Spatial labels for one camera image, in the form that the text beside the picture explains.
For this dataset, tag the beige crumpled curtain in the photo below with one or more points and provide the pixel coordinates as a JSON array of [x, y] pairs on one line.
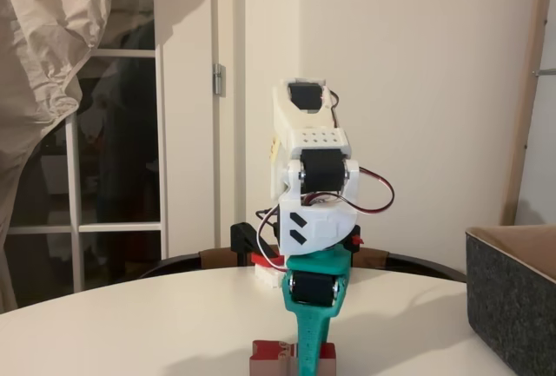
[[35, 46]]

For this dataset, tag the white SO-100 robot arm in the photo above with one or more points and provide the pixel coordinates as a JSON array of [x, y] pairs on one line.
[[321, 137]]

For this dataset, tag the wooden frame with translucent panel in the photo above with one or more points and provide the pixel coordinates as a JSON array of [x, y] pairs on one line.
[[527, 89]]

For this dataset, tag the silver door hinge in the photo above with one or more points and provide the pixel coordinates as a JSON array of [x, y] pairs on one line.
[[219, 81]]

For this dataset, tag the dark grey felt bin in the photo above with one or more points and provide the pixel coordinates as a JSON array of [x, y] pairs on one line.
[[508, 306]]

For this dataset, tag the thin metal rod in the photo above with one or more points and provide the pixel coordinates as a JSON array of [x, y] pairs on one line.
[[545, 73]]

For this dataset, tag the white framed glass door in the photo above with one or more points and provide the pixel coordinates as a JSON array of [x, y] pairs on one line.
[[160, 133]]

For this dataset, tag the yellow tape label F6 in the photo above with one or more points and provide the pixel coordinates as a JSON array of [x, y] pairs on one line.
[[274, 148]]

